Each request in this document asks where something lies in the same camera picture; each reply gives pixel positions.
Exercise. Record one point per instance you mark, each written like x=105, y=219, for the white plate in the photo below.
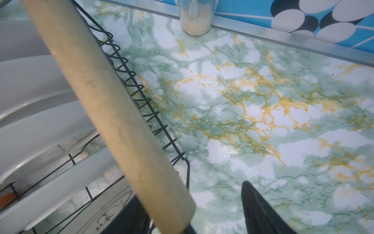
x=31, y=85
x=27, y=145
x=20, y=39
x=92, y=220

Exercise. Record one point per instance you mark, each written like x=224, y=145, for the glass jar with black lid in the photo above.
x=196, y=17

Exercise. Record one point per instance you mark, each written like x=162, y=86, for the black wire dish rack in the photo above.
x=53, y=225

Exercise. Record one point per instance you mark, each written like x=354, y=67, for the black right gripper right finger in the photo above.
x=260, y=217

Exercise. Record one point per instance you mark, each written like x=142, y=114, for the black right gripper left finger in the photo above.
x=133, y=219

